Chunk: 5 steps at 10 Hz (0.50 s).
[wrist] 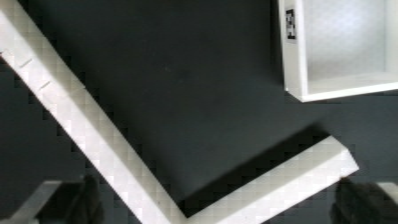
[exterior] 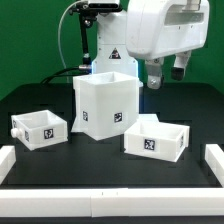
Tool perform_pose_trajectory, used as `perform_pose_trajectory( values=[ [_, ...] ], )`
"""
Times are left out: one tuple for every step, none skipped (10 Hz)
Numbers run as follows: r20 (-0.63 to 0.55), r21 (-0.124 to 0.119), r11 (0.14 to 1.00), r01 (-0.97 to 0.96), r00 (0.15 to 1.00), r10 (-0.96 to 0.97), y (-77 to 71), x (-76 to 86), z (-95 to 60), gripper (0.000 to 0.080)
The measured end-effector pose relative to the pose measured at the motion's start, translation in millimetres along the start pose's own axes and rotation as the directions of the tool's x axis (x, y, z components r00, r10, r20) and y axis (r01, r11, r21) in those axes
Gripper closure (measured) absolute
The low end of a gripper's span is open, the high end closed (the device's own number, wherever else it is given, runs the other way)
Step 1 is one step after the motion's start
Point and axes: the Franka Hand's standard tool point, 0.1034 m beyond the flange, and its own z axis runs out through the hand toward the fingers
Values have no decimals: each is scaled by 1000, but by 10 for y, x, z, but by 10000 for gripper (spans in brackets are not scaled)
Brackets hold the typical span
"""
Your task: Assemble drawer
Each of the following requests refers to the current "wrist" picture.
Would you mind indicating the white U-shaped border fence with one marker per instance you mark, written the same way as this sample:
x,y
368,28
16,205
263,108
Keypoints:
x,y
263,198

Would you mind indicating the white drawer without knob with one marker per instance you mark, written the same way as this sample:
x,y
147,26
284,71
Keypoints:
x,y
339,47

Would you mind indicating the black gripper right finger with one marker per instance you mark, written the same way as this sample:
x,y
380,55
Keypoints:
x,y
366,203

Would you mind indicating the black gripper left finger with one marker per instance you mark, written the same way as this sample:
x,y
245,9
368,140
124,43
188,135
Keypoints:
x,y
62,204

